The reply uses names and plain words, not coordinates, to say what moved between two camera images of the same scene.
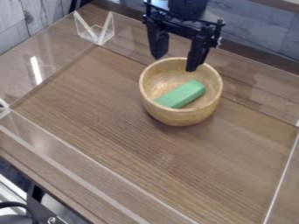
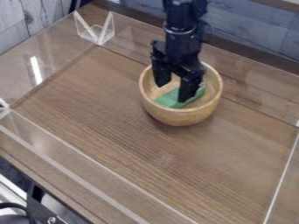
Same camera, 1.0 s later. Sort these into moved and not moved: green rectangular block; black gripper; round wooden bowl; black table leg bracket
Moved: black gripper
Not moved: black table leg bracket; green rectangular block; round wooden bowl
